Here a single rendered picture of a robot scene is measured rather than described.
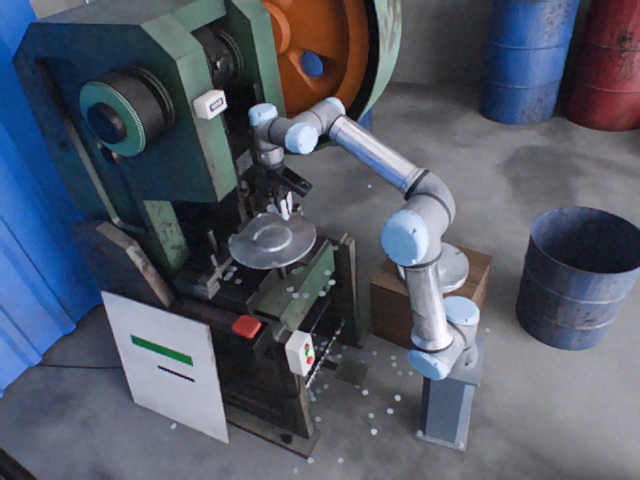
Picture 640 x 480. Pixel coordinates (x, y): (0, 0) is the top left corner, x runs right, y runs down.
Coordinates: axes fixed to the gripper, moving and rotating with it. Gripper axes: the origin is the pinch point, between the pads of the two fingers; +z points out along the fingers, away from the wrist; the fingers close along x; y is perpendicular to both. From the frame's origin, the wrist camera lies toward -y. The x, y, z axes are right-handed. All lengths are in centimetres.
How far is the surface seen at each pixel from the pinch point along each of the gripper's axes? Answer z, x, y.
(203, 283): 13.9, 23.5, 19.7
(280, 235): 10.2, -1.5, 5.4
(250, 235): 10.8, 1.3, 15.7
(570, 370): 89, -43, -96
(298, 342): 26.2, 24.9, -13.1
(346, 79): -31.1, -33.0, -7.7
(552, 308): 65, -53, -84
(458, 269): 51, -48, -46
